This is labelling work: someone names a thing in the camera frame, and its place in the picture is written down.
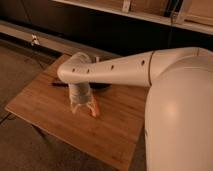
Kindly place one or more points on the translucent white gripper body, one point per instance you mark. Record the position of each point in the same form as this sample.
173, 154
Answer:
79, 94

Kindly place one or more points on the orange carrot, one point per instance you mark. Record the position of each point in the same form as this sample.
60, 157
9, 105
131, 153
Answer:
95, 108

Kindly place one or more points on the small white wall fixture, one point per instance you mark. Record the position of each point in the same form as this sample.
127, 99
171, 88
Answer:
35, 40

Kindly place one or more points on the black pan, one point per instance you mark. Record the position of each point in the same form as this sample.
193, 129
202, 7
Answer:
96, 86

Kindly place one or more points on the wooden shelf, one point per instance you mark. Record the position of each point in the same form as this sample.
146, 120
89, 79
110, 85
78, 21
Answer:
194, 15

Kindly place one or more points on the wooden table board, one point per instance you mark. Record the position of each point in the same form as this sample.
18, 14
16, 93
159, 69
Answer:
111, 137

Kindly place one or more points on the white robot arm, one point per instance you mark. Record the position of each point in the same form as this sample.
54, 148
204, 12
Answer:
179, 105

